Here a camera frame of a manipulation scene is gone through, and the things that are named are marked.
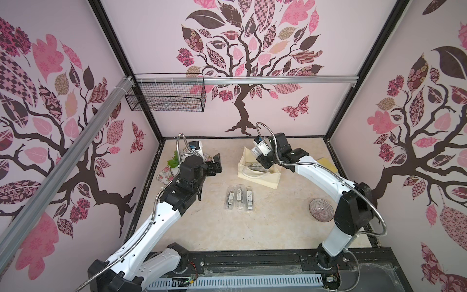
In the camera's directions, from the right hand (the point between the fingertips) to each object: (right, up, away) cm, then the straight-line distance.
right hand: (262, 153), depth 87 cm
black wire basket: (-50, +33, +8) cm, 60 cm away
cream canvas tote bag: (+5, -13, +5) cm, 15 cm away
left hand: (-24, -3, -13) cm, 27 cm away
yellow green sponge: (+43, -6, +22) cm, 49 cm away
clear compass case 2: (-6, -23, +4) cm, 24 cm away
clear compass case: (-11, -23, +5) cm, 26 cm away
